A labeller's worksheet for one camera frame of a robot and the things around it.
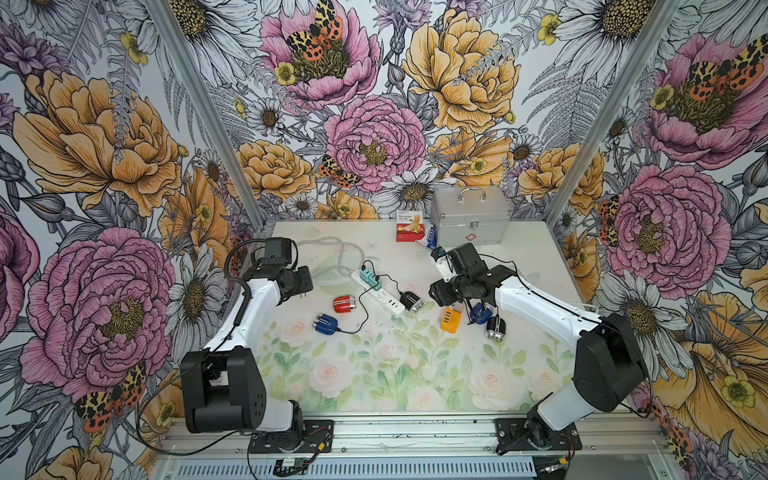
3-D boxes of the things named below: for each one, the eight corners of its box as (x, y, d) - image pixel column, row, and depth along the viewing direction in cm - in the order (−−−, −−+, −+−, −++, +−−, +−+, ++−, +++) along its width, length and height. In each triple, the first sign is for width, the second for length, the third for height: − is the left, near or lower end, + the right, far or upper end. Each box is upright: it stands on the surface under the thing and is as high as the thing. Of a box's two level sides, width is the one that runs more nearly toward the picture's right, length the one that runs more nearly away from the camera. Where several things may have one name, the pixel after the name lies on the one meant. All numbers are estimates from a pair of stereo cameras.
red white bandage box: (396, 242, 115) (396, 238, 113) (396, 214, 125) (396, 210, 123) (425, 242, 115) (425, 238, 113) (422, 214, 125) (423, 210, 123)
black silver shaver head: (397, 300, 100) (397, 297, 99) (407, 291, 102) (408, 288, 101) (414, 315, 97) (414, 311, 95) (424, 305, 99) (425, 302, 97)
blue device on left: (312, 328, 94) (310, 324, 92) (321, 315, 97) (319, 311, 95) (331, 337, 92) (329, 333, 90) (339, 324, 95) (338, 320, 93)
